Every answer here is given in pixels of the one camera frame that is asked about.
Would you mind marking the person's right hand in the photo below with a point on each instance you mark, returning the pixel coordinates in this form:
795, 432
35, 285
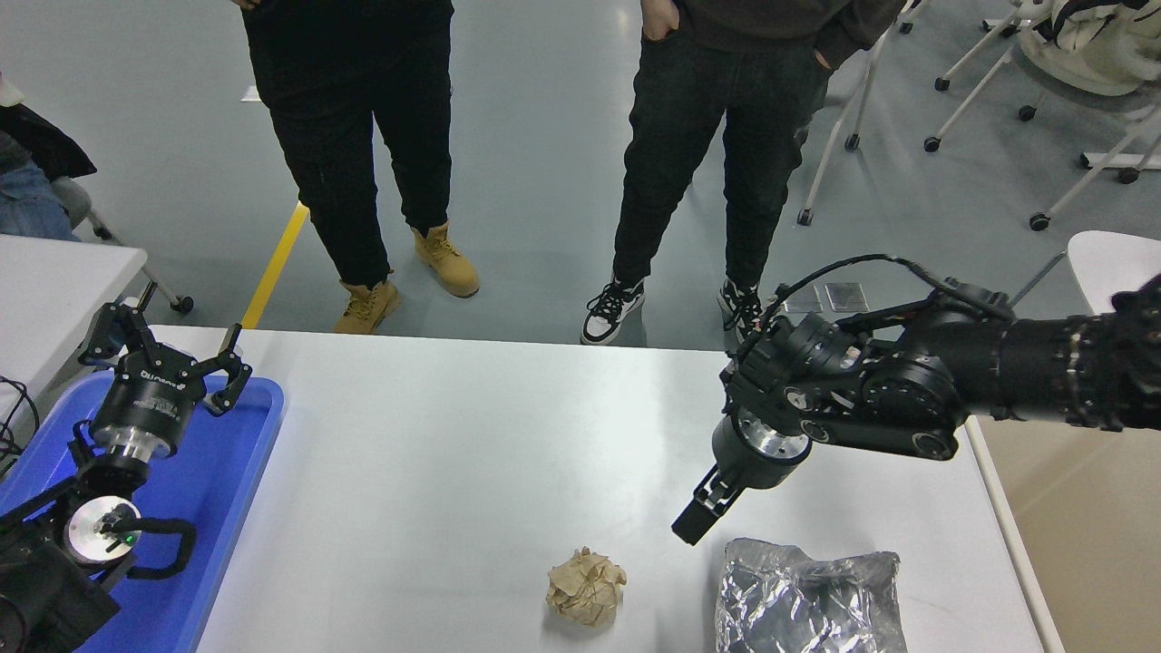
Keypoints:
658, 20

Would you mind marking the cream jacket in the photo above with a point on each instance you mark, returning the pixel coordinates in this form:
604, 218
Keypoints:
1107, 45

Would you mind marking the metal floor outlet plate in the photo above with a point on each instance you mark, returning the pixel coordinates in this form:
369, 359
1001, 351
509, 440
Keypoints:
847, 297
803, 301

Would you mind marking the crumpled tan paper ball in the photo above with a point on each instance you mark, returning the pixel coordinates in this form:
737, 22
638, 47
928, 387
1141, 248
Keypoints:
587, 589

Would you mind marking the blue plastic tray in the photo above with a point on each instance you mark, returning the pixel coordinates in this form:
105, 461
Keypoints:
218, 490

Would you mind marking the grey wheeled chair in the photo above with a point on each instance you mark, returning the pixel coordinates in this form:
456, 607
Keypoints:
182, 305

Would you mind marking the person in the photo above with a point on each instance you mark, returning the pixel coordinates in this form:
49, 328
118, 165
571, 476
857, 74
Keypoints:
345, 136
689, 136
27, 204

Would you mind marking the white rounded side table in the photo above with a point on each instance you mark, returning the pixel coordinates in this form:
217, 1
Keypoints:
1111, 263

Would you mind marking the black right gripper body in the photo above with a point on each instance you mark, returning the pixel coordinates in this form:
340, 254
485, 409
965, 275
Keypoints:
753, 472

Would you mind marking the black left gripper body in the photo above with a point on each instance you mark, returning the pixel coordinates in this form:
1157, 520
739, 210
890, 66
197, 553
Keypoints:
145, 404

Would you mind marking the large pale bin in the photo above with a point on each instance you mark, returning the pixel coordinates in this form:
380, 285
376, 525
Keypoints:
1088, 544

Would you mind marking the white wheeled chair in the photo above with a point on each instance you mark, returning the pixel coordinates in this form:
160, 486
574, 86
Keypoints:
932, 144
941, 83

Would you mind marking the white wheeled table frame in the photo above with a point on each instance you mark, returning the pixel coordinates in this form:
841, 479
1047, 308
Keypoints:
1040, 222

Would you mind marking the white wheeled chair frame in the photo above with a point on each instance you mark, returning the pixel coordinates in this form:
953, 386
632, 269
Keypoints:
804, 218

